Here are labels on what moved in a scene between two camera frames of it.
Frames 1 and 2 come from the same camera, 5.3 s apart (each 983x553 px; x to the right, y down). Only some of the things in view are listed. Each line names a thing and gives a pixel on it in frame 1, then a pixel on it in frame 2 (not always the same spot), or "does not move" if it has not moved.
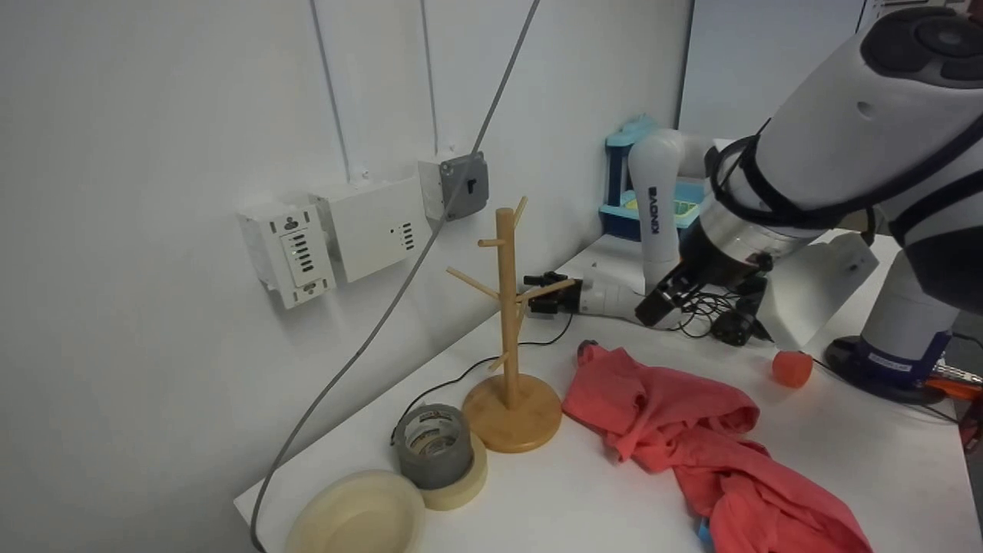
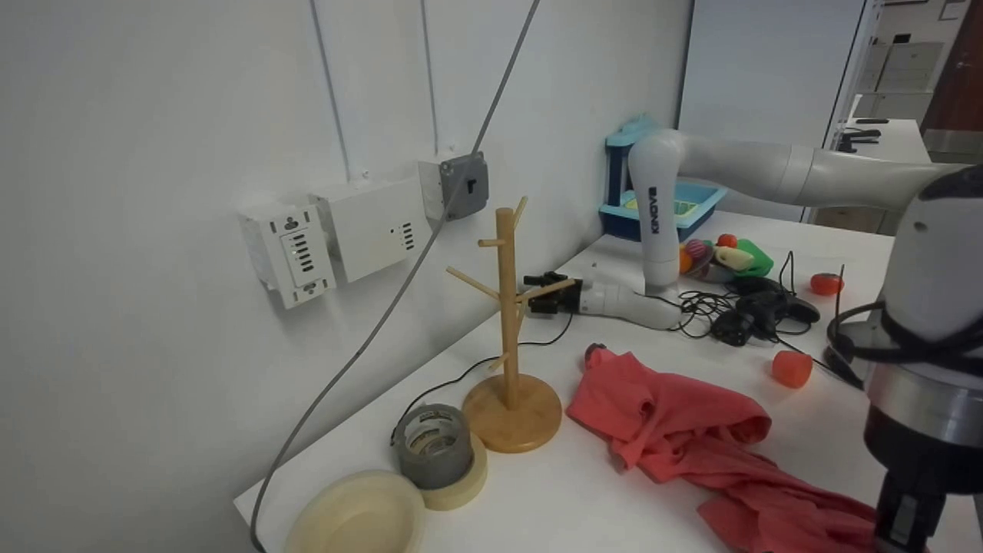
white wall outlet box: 291,246 does not move
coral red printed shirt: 702,437 does not move
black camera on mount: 565,299 does not move
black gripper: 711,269 -> 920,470
